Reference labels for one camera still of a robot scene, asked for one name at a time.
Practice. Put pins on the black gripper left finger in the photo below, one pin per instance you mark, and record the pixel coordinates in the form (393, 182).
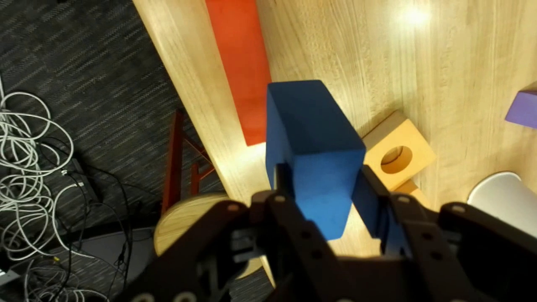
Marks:
(235, 258)

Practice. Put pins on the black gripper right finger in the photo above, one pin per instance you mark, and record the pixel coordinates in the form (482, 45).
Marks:
(464, 258)

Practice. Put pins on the blue foam cube block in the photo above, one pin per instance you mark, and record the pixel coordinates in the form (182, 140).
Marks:
(313, 135)

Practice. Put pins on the tan notched block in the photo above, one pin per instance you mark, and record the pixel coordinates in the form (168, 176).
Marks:
(417, 194)

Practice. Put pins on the tan block with round hole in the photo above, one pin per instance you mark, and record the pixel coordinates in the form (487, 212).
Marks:
(386, 132)

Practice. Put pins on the purple wedge foam block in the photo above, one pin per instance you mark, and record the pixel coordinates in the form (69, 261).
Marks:
(526, 110)

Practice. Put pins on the long orange-red foam block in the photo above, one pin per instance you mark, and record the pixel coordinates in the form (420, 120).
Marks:
(237, 68)

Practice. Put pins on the wooden stool orange legs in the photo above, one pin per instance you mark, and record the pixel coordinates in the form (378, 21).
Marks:
(185, 224)

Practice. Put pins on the wooden table black frame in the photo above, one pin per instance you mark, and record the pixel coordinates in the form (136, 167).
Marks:
(447, 68)

